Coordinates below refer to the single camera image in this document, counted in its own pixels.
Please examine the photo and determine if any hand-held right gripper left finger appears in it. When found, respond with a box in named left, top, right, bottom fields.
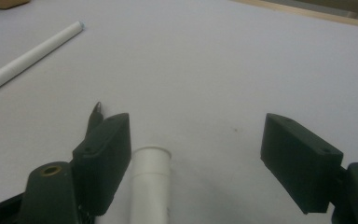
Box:
left=71, top=112, right=132, bottom=217

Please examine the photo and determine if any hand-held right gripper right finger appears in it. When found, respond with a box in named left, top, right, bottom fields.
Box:
left=260, top=112, right=344, bottom=215

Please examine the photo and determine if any thick white marker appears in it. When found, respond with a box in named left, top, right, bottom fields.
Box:
left=130, top=146, right=172, bottom=224

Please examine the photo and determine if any thin white pen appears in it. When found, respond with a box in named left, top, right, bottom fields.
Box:
left=0, top=21, right=86, bottom=93

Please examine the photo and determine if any brown pen holder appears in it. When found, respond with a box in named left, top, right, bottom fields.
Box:
left=0, top=0, right=32, bottom=9

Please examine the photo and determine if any white table cover board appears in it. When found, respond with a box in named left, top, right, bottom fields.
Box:
left=0, top=0, right=358, bottom=224

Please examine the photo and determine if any light wooden table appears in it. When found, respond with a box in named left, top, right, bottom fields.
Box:
left=229, top=0, right=358, bottom=31

